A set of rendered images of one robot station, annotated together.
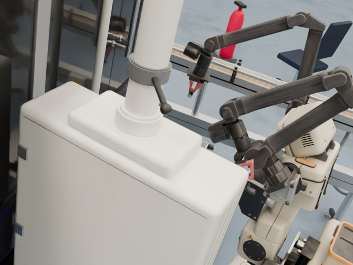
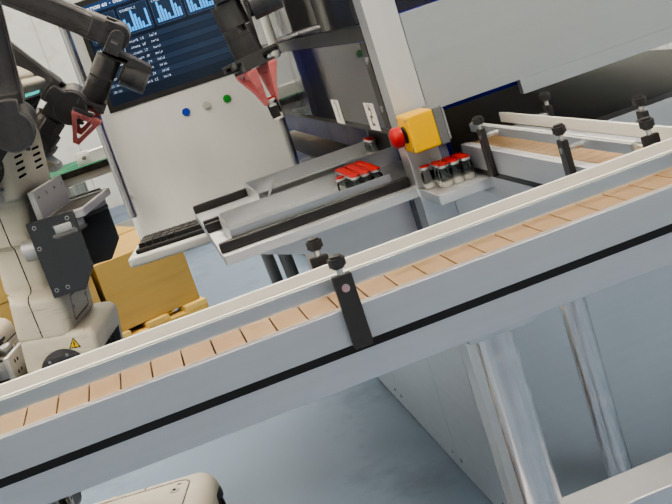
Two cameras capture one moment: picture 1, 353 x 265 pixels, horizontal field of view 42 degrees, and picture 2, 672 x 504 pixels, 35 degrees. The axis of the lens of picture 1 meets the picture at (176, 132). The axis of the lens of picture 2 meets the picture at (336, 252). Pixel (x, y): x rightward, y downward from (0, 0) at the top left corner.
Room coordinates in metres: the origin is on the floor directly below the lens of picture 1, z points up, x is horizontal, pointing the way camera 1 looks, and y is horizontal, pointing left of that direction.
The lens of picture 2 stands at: (3.85, -0.64, 1.27)
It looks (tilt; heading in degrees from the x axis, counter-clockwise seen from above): 13 degrees down; 161
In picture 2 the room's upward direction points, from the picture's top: 18 degrees counter-clockwise
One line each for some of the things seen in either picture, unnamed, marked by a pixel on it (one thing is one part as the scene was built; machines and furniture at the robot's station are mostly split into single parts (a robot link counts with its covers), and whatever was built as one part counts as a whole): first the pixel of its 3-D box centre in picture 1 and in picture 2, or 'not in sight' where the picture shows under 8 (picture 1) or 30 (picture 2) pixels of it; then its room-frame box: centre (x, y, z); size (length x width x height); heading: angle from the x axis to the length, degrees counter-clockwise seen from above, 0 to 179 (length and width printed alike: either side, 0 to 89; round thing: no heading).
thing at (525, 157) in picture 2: not in sight; (562, 152); (2.32, 0.30, 0.92); 0.69 x 0.15 x 0.16; 170
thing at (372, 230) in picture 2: not in sight; (337, 249); (1.81, 0.04, 0.79); 0.34 x 0.03 x 0.13; 80
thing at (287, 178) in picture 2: not in sight; (318, 171); (1.41, 0.19, 0.90); 0.34 x 0.26 x 0.04; 80
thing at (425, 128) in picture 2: not in sight; (421, 129); (2.01, 0.21, 0.99); 0.08 x 0.07 x 0.07; 80
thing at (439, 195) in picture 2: not in sight; (463, 184); (2.03, 0.25, 0.87); 0.14 x 0.13 x 0.02; 80
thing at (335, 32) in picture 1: (305, 58); not in sight; (4.52, -1.08, 0.45); 0.53 x 0.50 x 0.90; 69
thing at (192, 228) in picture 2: not in sight; (208, 222); (1.03, -0.02, 0.82); 0.40 x 0.14 x 0.02; 70
